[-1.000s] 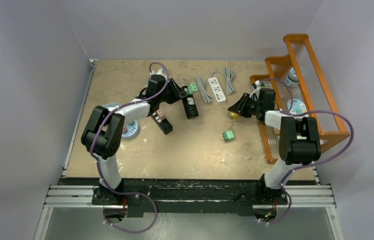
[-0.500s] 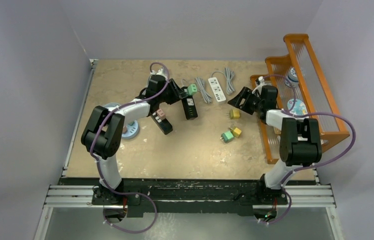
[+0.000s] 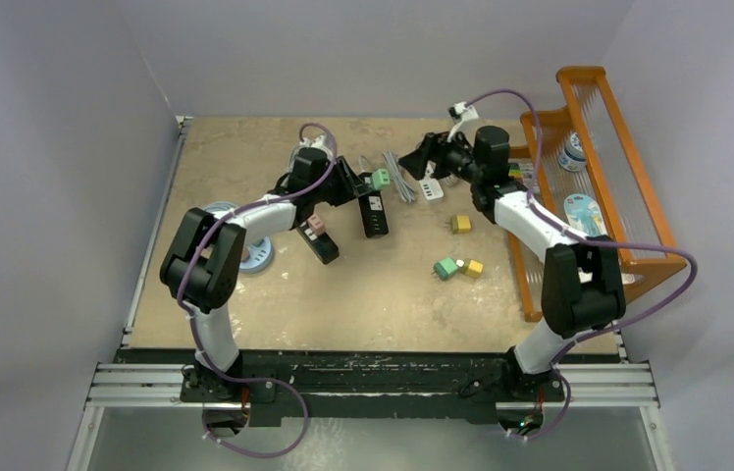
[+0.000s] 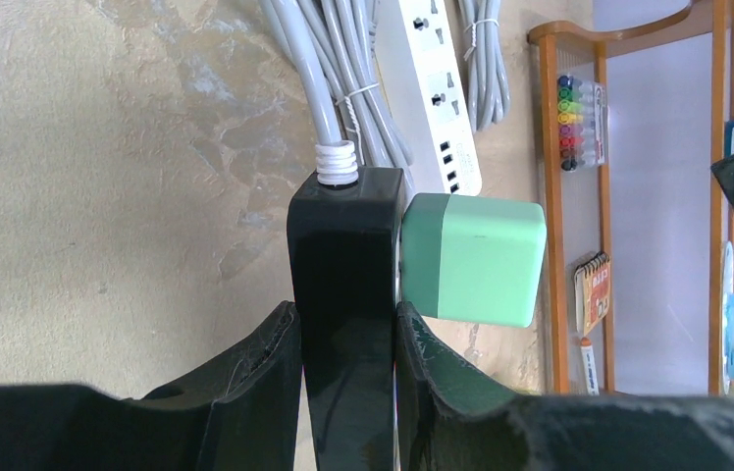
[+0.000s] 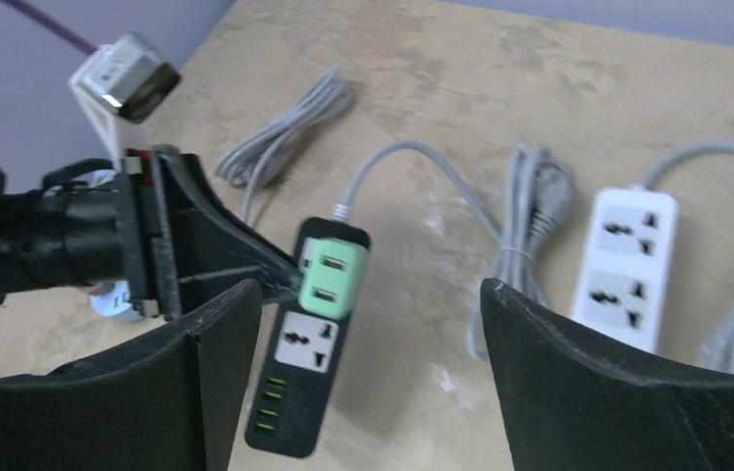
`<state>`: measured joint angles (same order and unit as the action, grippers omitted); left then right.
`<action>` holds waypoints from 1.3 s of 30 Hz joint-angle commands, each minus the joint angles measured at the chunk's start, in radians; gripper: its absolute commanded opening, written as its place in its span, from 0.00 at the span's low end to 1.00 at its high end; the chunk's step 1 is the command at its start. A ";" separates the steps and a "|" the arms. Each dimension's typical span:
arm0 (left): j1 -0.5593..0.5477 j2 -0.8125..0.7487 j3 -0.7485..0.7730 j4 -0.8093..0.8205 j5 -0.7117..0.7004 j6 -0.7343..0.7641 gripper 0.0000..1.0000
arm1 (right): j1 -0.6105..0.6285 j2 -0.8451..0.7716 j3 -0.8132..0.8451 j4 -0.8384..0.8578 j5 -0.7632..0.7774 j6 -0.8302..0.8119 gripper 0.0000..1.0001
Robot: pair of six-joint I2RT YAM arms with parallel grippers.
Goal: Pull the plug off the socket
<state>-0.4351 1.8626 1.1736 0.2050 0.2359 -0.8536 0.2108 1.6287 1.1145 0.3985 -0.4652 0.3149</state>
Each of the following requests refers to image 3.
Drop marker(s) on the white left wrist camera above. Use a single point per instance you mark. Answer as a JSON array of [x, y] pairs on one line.
[[319, 142]]

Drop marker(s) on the black strip with pink plugs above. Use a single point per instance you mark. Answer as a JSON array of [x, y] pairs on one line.
[[323, 246]]

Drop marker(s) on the black aluminium robot base frame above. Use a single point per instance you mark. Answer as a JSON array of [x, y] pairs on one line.
[[370, 385]]

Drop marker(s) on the light blue round socket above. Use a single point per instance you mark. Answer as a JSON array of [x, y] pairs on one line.
[[257, 256]]

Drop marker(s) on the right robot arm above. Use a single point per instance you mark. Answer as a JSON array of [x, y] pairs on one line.
[[582, 290]]

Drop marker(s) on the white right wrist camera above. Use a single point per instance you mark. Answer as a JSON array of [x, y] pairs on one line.
[[461, 113]]

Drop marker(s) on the blue packaged item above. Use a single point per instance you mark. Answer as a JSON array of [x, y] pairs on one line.
[[584, 214]]

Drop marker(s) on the green plug adapter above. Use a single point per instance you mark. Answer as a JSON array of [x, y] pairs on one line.
[[445, 268]]

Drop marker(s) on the colourful box on rack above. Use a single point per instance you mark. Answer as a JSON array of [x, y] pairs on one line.
[[524, 172]]

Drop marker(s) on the green plug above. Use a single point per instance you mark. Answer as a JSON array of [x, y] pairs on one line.
[[380, 179]]

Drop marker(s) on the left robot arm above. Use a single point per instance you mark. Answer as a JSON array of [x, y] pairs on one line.
[[201, 267]]

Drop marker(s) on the yellow plug adapter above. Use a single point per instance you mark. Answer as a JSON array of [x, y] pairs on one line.
[[460, 224]]

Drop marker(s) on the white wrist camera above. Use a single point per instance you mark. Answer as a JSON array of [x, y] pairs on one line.
[[461, 113], [319, 142]]

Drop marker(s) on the white power strip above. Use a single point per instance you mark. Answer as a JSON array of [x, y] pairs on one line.
[[431, 189]]

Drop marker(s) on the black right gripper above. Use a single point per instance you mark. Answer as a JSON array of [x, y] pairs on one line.
[[436, 150]]

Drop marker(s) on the orange wooden rack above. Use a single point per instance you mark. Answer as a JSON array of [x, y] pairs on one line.
[[615, 175]]

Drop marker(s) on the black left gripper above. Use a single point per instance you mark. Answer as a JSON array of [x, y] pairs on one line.
[[350, 186]]

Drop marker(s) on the black strip with green USB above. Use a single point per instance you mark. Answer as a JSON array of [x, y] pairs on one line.
[[373, 214]]

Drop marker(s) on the yellow plug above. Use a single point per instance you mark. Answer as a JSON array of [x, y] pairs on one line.
[[470, 268]]

